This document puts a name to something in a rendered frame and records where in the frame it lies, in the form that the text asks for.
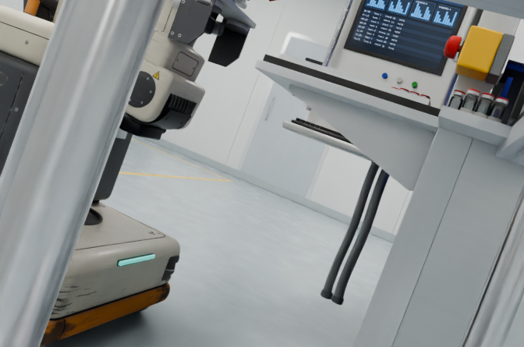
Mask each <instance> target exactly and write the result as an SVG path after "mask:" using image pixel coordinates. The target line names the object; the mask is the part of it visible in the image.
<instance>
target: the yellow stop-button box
mask: <svg viewBox="0 0 524 347"><path fill-rule="evenodd" d="M514 39H515V36H514V35H511V34H504V35H503V33H502V32H498V31H495V30H489V29H486V28H482V27H477V26H471V27H470V28H469V32H468V34H467V37H466V40H465V41H463V43H462V46H461V48H460V51H459V54H458V60H457V64H456V69H455V72H456V73H457V74H459V75H462V76H467V77H470V78H473V79H476V80H480V81H485V82H486V83H490V84H493V85H495V84H496V83H497V81H498V79H499V77H500V75H501V72H502V69H503V68H504V65H505V62H506V59H507V57H508V54H509V52H510V50H511V47H512V44H513V42H514Z"/></svg>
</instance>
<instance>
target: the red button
mask: <svg viewBox="0 0 524 347"><path fill-rule="evenodd" d="M461 41H462V38H461V37H458V36H455V35H454V36H450V38H449V39H448V41H447V43H446V45H445V47H444V56H445V57H446V58H451V59H455V56H456V55H457V52H459V51H460V48H461V45H460V44H461Z"/></svg>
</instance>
